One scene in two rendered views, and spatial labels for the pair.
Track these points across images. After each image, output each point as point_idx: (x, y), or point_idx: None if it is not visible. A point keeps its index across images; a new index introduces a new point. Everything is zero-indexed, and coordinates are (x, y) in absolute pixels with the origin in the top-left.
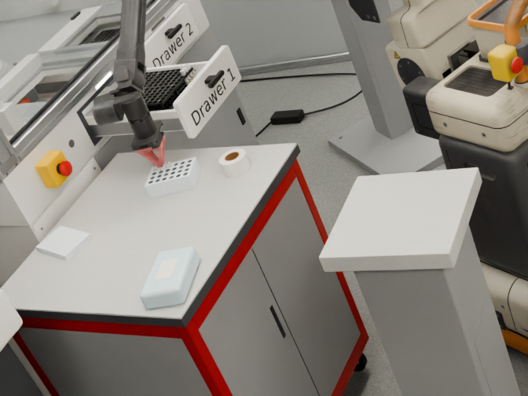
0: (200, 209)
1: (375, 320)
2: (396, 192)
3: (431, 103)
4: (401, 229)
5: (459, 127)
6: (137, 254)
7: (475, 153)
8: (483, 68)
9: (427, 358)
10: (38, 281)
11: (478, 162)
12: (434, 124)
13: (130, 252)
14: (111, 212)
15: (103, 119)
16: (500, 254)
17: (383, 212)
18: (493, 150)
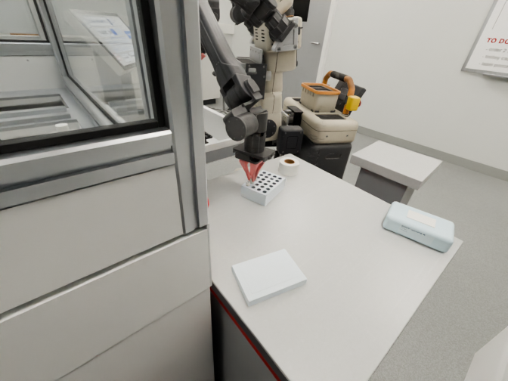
0: (317, 193)
1: None
2: (379, 153)
3: (324, 126)
4: (413, 161)
5: (334, 135)
6: (348, 236)
7: (336, 147)
8: (320, 114)
9: None
10: (324, 325)
11: (336, 151)
12: (319, 138)
13: (340, 238)
14: (252, 230)
15: (250, 129)
16: None
17: (394, 159)
18: (343, 144)
